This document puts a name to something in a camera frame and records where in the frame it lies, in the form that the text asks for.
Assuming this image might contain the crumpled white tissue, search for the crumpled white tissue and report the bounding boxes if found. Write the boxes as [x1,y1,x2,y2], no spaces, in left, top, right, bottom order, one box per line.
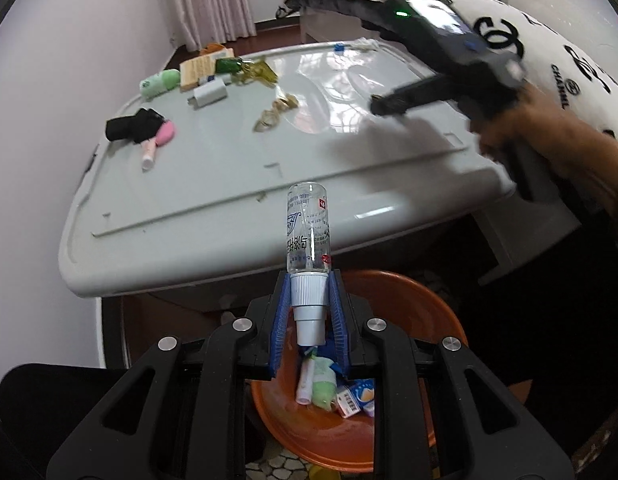
[347,37,379,52]

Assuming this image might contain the yellow transparent hair claw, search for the yellow transparent hair claw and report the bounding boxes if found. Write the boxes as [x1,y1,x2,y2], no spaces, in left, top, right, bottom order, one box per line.
[234,58,279,87]

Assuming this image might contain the light green tissue pack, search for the light green tissue pack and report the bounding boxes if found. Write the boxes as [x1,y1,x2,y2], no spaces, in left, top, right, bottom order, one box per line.
[139,68,181,100]

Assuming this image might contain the white bed frame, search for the white bed frame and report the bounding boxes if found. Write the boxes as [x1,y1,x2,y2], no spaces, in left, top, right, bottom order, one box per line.
[299,9,379,44]

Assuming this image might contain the pink white lip balm tube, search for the pink white lip balm tube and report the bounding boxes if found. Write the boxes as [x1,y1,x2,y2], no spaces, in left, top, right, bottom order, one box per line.
[141,139,157,171]

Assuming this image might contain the beige paper box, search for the beige paper box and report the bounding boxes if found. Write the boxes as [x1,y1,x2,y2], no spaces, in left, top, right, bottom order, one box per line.
[179,49,234,92]

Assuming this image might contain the white charger adapter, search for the white charger adapter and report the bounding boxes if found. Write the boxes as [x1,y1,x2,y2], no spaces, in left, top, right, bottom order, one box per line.
[187,79,228,108]

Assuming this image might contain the pink oval device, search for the pink oval device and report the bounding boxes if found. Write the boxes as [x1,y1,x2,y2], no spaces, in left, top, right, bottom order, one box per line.
[154,122,175,148]

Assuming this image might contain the black sock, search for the black sock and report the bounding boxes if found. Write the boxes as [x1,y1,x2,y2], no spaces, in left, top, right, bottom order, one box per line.
[104,108,166,144]

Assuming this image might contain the dark green sachet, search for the dark green sachet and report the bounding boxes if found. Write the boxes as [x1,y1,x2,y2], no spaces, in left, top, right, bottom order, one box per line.
[215,58,243,74]

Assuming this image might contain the blue white medicine box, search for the blue white medicine box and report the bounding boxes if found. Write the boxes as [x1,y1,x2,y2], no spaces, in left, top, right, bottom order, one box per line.
[335,379,375,419]

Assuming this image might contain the black white logo blanket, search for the black white logo blanket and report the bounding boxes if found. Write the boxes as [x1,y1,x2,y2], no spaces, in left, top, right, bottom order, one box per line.
[277,0,618,141]

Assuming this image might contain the right hand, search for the right hand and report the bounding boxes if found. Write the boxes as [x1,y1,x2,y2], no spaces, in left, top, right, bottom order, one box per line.
[469,84,618,221]

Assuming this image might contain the light green pouch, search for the light green pouch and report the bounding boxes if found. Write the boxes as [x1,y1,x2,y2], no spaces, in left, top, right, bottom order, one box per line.
[311,356,337,412]

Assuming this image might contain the orange trash bin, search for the orange trash bin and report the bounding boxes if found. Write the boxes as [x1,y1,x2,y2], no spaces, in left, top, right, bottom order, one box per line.
[249,268,470,475]

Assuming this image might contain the beige cord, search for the beige cord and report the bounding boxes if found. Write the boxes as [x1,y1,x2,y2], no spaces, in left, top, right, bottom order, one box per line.
[252,92,301,135]

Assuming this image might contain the orange plush toy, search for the orange plush toy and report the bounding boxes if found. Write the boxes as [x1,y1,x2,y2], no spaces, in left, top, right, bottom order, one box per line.
[199,42,225,55]

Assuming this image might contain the pink curtain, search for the pink curtain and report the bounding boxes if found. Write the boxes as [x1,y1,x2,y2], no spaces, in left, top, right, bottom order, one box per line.
[171,0,257,52]

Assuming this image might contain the clear spray bottle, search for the clear spray bottle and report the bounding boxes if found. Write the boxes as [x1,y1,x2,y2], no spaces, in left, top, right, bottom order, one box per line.
[286,182,332,347]

